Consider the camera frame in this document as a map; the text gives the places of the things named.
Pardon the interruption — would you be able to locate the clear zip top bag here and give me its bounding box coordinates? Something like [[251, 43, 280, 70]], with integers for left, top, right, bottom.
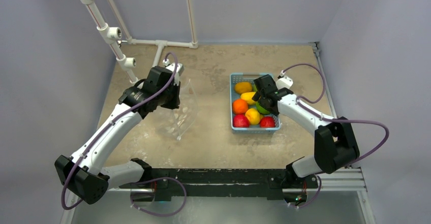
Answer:
[[156, 77, 198, 141]]

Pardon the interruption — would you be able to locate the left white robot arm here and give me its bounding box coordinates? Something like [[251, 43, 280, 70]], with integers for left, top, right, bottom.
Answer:
[[54, 63, 184, 210]]

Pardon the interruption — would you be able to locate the yellow mango fruit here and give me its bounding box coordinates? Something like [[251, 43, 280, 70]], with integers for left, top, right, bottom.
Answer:
[[240, 91, 256, 105]]

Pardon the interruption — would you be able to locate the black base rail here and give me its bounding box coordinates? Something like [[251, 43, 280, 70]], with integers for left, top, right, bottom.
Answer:
[[120, 168, 319, 202]]

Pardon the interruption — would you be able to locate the red apple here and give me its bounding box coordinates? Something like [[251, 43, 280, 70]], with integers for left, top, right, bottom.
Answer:
[[232, 114, 250, 128]]

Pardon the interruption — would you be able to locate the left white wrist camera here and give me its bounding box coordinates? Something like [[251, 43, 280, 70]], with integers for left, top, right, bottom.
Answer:
[[162, 59, 184, 84]]

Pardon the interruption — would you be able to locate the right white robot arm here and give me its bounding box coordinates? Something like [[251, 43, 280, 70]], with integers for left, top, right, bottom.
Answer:
[[253, 75, 360, 187]]

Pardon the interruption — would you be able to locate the light blue plastic basket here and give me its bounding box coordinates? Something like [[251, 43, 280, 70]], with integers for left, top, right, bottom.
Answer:
[[229, 73, 281, 134]]

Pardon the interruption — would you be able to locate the aluminium frame rail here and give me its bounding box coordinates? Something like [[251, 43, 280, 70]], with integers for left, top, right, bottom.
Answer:
[[310, 42, 376, 223]]

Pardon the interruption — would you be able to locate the orange mango fruit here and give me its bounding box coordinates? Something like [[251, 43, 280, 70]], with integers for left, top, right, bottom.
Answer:
[[234, 82, 253, 94]]

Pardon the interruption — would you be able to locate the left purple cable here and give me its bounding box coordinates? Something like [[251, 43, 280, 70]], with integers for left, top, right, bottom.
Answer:
[[60, 51, 188, 218]]

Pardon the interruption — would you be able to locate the white pipe frame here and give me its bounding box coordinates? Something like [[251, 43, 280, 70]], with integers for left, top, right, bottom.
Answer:
[[80, 0, 199, 84]]

